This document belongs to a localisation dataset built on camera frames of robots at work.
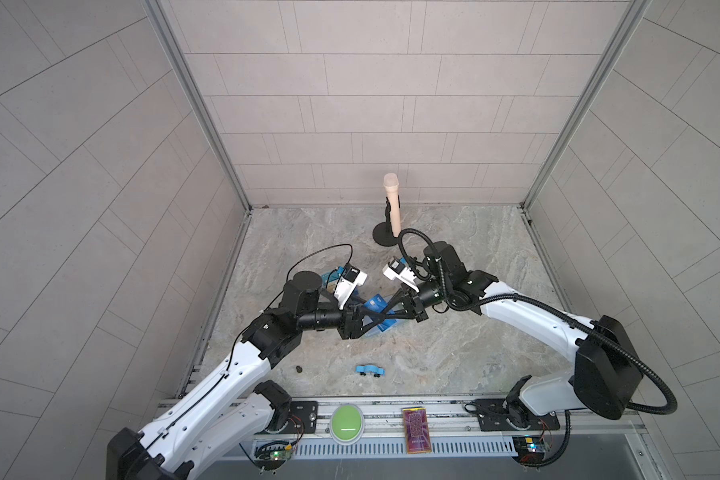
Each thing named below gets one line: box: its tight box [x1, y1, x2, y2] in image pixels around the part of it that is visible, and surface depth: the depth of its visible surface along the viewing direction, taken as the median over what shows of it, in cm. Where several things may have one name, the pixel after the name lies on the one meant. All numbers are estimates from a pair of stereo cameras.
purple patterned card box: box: [402, 408, 432, 454], surface depth 69 cm
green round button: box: [330, 403, 365, 445], surface depth 70 cm
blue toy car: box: [355, 364, 386, 378], surface depth 79 cm
